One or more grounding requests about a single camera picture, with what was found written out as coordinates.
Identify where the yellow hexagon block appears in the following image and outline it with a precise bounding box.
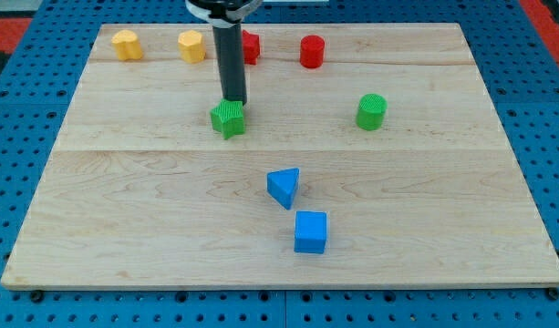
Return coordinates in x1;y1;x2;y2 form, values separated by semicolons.
178;30;206;64

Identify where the red cylinder block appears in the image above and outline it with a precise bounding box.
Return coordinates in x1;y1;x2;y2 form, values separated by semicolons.
299;35;326;68

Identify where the blue triangle block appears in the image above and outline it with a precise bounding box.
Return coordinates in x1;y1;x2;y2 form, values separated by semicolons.
266;168;300;210

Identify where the red star block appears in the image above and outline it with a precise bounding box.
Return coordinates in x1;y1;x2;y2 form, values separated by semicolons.
242;30;261;65

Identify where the green star block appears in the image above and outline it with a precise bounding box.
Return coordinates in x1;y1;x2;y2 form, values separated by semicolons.
210;98;245;139

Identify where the yellow heart block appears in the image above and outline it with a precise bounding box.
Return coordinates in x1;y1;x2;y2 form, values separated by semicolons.
111;29;143;61

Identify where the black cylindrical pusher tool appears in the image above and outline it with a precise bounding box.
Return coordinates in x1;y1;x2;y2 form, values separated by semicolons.
212;23;247;104

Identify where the green cylinder block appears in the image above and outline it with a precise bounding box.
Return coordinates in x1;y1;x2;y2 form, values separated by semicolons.
356;93;388;131

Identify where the blue cube block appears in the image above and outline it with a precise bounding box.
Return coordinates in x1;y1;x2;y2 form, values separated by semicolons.
294;210;327;254

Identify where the wooden board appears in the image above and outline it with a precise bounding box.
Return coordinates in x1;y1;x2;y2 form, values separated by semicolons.
1;23;559;291

